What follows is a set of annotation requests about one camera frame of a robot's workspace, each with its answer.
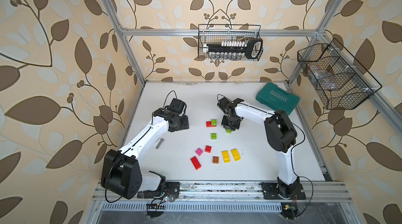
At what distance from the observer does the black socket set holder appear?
2.70 ft

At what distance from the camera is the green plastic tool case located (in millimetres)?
1039

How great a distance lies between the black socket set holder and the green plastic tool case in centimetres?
30
